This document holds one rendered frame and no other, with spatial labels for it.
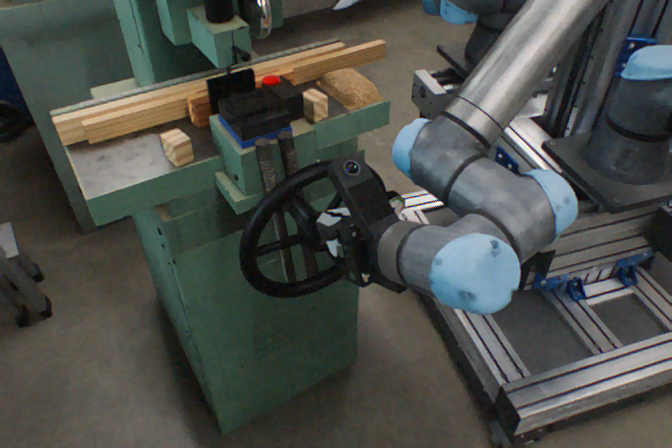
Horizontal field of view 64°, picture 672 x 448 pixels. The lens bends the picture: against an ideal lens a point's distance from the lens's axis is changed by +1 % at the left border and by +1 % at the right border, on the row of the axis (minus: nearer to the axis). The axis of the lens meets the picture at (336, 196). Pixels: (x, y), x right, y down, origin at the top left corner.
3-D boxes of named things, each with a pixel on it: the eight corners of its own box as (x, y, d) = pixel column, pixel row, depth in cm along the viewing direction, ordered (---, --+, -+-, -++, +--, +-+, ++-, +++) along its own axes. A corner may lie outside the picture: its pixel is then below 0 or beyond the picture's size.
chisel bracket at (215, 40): (219, 77, 98) (212, 33, 93) (193, 49, 107) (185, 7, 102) (256, 68, 101) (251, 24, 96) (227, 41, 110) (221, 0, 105)
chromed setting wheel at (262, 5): (264, 49, 114) (258, -10, 106) (240, 29, 122) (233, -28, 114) (276, 46, 115) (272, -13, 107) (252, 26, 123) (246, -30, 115)
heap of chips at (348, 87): (349, 111, 105) (349, 94, 103) (313, 82, 115) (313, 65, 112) (386, 98, 109) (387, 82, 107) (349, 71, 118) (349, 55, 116)
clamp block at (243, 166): (243, 199, 90) (237, 155, 84) (213, 158, 98) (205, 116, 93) (319, 170, 96) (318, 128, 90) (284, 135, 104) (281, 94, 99)
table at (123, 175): (108, 264, 82) (97, 236, 79) (68, 163, 102) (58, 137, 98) (418, 146, 107) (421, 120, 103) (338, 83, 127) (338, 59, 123)
